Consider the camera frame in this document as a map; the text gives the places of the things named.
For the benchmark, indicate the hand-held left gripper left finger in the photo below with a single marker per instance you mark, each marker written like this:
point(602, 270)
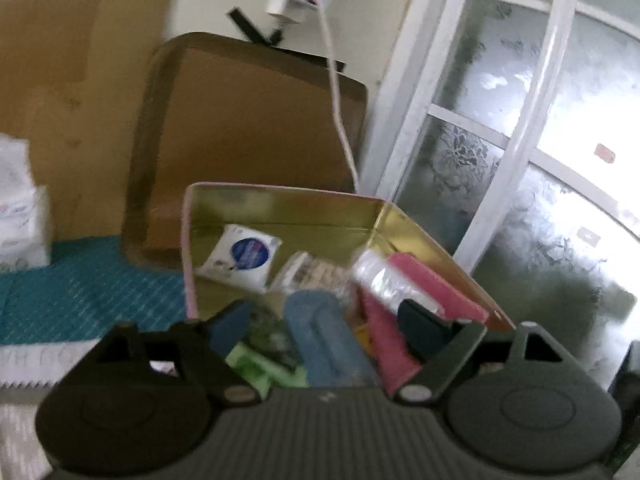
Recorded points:
point(231, 325)

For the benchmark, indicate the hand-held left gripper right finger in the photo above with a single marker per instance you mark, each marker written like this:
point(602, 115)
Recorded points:
point(419, 326)

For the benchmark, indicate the pink cloth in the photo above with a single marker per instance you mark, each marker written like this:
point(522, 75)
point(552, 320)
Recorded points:
point(395, 347)

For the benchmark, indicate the light green cloth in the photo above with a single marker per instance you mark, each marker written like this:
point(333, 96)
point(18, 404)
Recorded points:
point(260, 370)

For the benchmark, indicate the clear plastic packet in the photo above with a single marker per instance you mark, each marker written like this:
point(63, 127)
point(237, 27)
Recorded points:
point(385, 280)

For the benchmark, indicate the white packet with blue circle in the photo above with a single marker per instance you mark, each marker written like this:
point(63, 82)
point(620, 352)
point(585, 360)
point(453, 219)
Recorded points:
point(245, 256)

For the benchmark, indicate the blue cloth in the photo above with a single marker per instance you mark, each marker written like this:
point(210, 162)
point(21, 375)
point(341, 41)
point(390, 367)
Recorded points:
point(325, 335)

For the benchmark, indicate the clear cotton swab packet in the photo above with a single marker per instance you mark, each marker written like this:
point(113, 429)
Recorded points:
point(310, 272)

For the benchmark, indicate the pink tin box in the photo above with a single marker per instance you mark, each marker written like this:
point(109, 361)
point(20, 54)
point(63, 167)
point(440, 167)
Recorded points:
point(300, 215)

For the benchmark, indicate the dark patterned packet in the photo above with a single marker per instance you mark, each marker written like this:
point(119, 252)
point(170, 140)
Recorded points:
point(272, 332)

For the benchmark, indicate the teal quilted mat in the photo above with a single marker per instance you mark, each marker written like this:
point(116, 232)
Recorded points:
point(75, 290)

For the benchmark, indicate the brown tray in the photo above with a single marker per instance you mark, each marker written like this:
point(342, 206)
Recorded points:
point(240, 120)

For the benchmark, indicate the white tissue box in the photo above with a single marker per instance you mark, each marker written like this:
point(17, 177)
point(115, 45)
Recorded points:
point(20, 230)

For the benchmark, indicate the white framed glass door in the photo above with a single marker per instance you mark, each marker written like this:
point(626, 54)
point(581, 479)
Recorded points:
point(550, 135)

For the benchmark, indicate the black tape strip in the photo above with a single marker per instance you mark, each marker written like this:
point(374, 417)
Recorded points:
point(250, 25)

